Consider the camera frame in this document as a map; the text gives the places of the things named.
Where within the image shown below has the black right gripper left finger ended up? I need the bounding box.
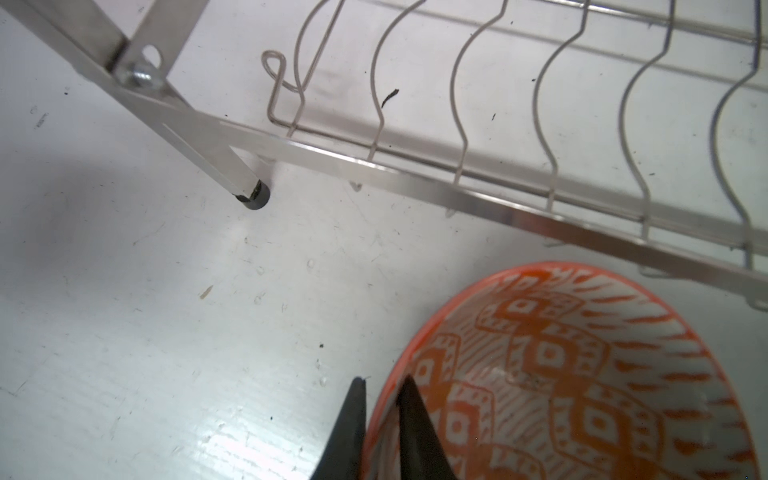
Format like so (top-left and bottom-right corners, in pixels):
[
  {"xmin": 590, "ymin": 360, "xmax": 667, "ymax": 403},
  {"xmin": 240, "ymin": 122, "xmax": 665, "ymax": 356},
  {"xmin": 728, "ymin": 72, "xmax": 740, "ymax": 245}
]
[{"xmin": 310, "ymin": 377, "xmax": 367, "ymax": 480}]

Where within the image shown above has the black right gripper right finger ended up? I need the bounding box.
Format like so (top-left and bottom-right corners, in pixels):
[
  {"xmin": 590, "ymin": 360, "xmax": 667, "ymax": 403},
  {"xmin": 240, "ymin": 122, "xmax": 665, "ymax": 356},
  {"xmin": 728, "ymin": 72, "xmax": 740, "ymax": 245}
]
[{"xmin": 396, "ymin": 375, "xmax": 457, "ymax": 480}]

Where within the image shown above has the red patterned ceramic bowl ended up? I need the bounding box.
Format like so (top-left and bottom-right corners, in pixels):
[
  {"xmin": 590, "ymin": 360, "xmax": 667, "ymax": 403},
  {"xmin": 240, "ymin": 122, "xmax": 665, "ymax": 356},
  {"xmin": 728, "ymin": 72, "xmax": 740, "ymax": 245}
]
[{"xmin": 362, "ymin": 262, "xmax": 760, "ymax": 479}]

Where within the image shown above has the stainless steel dish rack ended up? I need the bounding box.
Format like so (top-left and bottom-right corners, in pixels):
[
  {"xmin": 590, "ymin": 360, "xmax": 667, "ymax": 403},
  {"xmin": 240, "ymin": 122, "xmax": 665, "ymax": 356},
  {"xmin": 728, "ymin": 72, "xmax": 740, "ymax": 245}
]
[{"xmin": 1, "ymin": 1, "xmax": 767, "ymax": 311}]

